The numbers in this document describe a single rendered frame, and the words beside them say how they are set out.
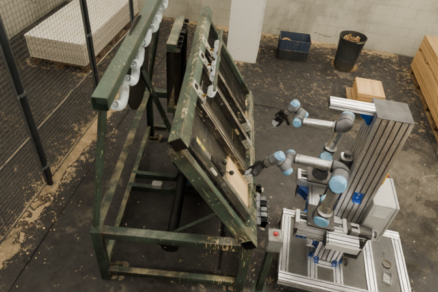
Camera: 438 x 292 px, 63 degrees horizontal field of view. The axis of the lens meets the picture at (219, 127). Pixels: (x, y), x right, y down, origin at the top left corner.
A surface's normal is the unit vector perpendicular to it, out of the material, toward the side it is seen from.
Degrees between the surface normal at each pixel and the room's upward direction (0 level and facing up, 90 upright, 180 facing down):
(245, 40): 90
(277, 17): 90
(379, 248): 0
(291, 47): 90
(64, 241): 0
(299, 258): 0
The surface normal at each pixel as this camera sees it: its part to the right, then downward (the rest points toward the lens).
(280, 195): 0.08, -0.76
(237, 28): -0.19, 0.62
